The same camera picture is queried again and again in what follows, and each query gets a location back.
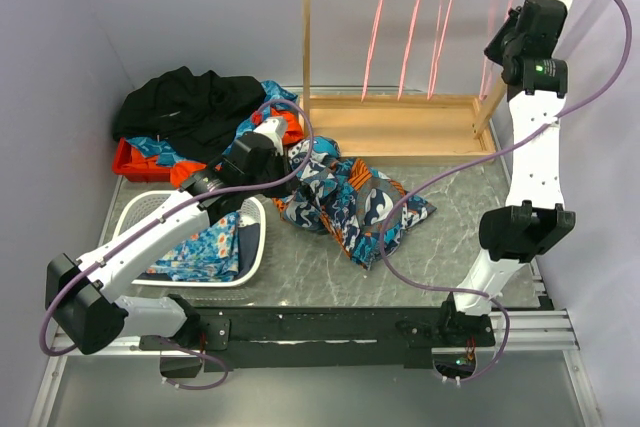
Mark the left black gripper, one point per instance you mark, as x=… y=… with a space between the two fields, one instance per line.
x=280 y=192

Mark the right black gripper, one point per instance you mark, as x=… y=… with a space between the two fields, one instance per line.
x=507 y=24

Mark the pink wire hanger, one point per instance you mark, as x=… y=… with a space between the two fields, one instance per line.
x=371 y=48
x=495 y=7
x=443 y=16
x=408 y=47

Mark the blue orange patterned shorts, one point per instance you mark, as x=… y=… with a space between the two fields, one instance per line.
x=349 y=200

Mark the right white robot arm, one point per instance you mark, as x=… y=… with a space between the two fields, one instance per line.
x=533 y=218

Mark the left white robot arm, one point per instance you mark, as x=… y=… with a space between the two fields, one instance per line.
x=87 y=296

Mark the wooden hanger rack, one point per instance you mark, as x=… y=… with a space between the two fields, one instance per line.
x=448 y=128

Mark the black garment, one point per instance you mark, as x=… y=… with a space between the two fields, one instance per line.
x=196 y=114

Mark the orange garment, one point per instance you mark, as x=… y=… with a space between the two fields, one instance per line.
x=142 y=159

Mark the dark navy garment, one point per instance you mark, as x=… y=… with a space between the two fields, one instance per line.
x=248 y=243

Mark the blue floral garment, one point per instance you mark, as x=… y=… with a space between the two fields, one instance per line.
x=209 y=256

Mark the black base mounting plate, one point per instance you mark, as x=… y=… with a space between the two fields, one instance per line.
x=288 y=337

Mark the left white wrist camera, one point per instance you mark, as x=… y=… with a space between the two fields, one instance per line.
x=274 y=128

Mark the aluminium rail frame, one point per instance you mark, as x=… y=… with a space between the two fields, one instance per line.
x=543 y=329

